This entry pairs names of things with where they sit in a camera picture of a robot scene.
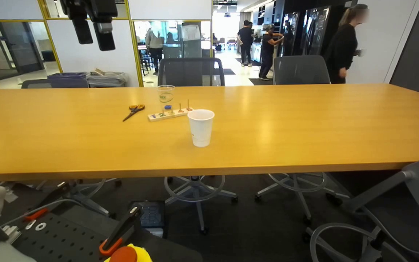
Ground floor socket box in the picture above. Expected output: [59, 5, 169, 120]
[129, 200, 167, 238]

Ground row of black refrigerators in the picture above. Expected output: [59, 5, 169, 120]
[277, 0, 348, 57]

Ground clear plastic cup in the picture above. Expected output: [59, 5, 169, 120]
[157, 85, 176, 104]

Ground grey mesh office chair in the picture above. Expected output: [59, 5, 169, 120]
[157, 57, 239, 235]

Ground row of lined bins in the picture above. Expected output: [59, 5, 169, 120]
[47, 68, 127, 88]

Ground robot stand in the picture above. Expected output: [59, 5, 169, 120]
[0, 201, 203, 262]

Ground yellow emergency stop button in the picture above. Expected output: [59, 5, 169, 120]
[103, 243, 154, 262]

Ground person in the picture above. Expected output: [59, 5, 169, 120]
[145, 27, 164, 76]
[258, 24, 285, 81]
[236, 20, 255, 67]
[323, 4, 370, 84]

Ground black clamp with orange grip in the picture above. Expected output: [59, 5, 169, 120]
[99, 206, 143, 257]
[23, 181, 72, 222]

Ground wooden peg board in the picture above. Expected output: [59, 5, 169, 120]
[148, 107, 195, 122]

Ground white paper cup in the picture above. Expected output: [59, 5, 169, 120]
[187, 109, 215, 148]

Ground orange handled scissors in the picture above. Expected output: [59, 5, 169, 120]
[122, 104, 145, 122]

